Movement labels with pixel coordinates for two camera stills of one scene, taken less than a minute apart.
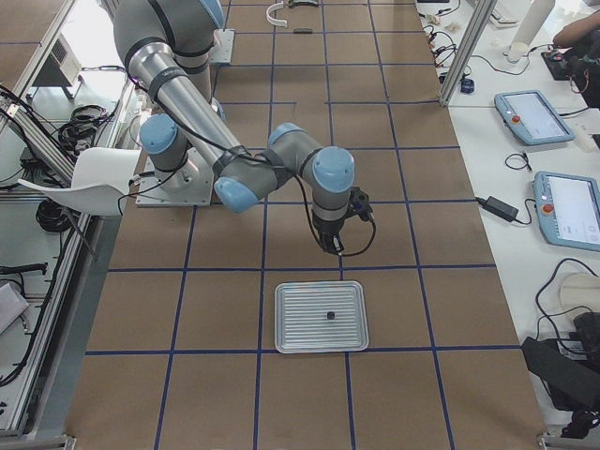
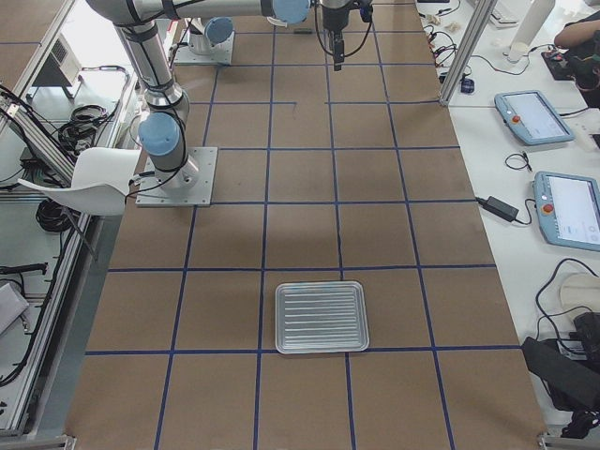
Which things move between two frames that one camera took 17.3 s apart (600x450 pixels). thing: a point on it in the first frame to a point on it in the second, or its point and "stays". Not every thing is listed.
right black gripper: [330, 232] to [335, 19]
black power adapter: [498, 208] stays
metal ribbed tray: [314, 316] stays
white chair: [102, 181] stays
